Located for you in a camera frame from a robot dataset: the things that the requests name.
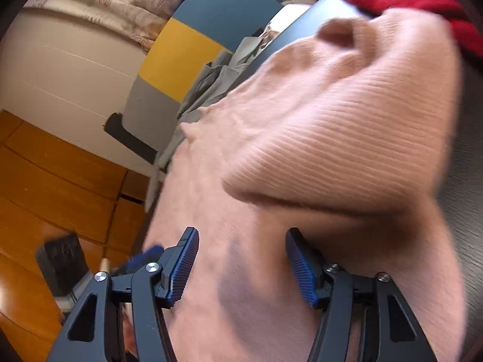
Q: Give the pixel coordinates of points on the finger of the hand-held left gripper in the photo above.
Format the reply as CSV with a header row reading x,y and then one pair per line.
x,y
145,254

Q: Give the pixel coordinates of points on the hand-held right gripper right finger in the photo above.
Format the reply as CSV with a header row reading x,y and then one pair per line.
x,y
302,267

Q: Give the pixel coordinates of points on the beige printed curtain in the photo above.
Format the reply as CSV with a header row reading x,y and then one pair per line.
x,y
113,3

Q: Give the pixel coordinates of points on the grey yellow blue sofa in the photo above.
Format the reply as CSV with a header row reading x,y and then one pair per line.
x,y
181,56

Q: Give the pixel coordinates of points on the grey garment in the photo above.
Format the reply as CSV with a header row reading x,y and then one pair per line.
x,y
211,86

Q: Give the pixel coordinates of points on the pink knit sweater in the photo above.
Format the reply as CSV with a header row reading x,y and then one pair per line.
x,y
320,120

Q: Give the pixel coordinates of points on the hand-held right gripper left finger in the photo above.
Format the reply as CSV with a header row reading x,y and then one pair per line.
x,y
185,267

